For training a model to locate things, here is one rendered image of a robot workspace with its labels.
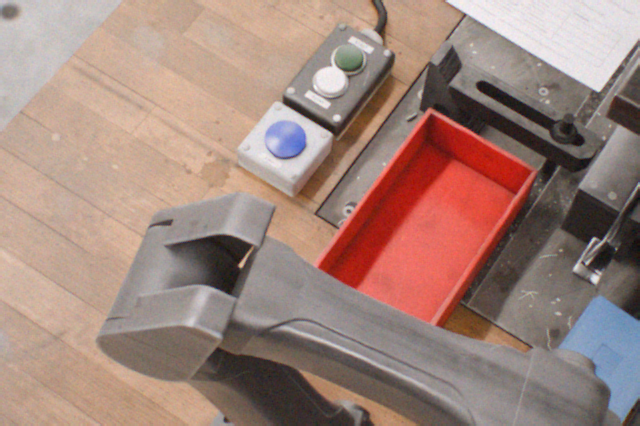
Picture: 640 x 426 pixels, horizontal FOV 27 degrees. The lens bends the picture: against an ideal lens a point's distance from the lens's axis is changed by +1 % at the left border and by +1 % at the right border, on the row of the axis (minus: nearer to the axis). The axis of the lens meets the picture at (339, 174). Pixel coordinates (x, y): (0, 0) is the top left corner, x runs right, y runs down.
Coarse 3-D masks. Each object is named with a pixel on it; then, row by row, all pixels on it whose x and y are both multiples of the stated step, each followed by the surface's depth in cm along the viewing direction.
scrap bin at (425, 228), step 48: (432, 144) 132; (480, 144) 126; (384, 192) 128; (432, 192) 129; (480, 192) 130; (528, 192) 127; (336, 240) 120; (384, 240) 127; (432, 240) 127; (480, 240) 127; (384, 288) 124; (432, 288) 125
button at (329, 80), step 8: (320, 72) 131; (328, 72) 131; (336, 72) 131; (320, 80) 131; (328, 80) 131; (336, 80) 131; (344, 80) 131; (320, 88) 131; (328, 88) 130; (336, 88) 130
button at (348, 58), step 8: (344, 48) 133; (352, 48) 133; (336, 56) 132; (344, 56) 132; (352, 56) 132; (360, 56) 132; (336, 64) 132; (344, 64) 132; (352, 64) 132; (360, 64) 132
